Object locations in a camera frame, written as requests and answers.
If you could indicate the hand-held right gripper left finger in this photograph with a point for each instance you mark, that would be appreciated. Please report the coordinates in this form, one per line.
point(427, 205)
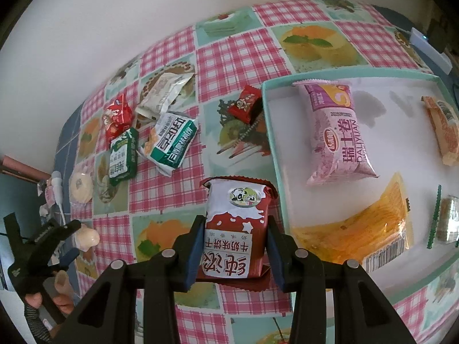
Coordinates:
point(195, 254)

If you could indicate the green and white biscuit packet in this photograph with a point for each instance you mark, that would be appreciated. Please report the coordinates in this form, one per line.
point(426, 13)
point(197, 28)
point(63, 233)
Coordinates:
point(170, 141)

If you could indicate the white tray teal rim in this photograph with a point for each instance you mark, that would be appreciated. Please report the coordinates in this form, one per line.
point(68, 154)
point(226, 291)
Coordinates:
point(394, 143)

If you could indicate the white device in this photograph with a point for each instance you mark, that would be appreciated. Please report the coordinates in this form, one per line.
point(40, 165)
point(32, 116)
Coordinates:
point(430, 50)

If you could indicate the green and white milk packet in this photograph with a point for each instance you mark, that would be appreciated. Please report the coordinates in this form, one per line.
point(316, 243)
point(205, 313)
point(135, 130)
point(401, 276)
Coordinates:
point(123, 156)

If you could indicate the red and white biscuit packet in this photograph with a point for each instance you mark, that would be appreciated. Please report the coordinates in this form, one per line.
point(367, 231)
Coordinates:
point(233, 229)

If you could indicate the person's left hand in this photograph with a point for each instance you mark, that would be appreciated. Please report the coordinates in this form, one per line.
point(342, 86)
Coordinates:
point(64, 304)

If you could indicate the white snack packet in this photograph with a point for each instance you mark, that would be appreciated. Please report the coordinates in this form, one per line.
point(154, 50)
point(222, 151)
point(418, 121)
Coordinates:
point(165, 93)

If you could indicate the clear cracker packet green edge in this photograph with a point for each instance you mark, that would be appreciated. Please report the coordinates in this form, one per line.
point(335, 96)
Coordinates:
point(448, 222)

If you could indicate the orange snack packet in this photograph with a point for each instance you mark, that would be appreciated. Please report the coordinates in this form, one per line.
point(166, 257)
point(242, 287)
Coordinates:
point(362, 229)

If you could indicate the pink bar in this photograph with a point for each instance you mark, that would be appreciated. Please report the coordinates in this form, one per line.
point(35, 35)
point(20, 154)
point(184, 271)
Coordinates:
point(21, 168)

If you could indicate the tan cake packet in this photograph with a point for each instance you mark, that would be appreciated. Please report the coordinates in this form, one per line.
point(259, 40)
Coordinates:
point(444, 129)

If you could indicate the small red candy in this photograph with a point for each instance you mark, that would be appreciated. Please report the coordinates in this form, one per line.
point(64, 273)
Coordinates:
point(245, 104)

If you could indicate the shiny red candy packet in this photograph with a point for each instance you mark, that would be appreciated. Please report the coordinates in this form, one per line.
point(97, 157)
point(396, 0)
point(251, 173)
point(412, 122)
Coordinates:
point(116, 116)

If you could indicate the round cream pastry packet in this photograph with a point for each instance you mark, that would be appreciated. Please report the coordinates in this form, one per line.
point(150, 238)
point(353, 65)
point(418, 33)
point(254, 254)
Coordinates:
point(80, 186)

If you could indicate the pink cake roll packet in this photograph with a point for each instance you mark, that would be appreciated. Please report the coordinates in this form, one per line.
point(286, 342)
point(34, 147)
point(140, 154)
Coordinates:
point(337, 139)

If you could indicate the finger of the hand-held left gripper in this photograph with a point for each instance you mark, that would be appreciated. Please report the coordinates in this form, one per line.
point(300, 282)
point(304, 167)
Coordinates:
point(66, 259)
point(53, 234)

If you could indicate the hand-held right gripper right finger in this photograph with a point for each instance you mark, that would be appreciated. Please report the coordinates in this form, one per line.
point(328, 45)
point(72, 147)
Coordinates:
point(278, 258)

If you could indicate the oblong cream pastry packet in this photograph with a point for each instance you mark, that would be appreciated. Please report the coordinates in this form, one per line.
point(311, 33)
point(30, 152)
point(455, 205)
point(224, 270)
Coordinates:
point(88, 238)

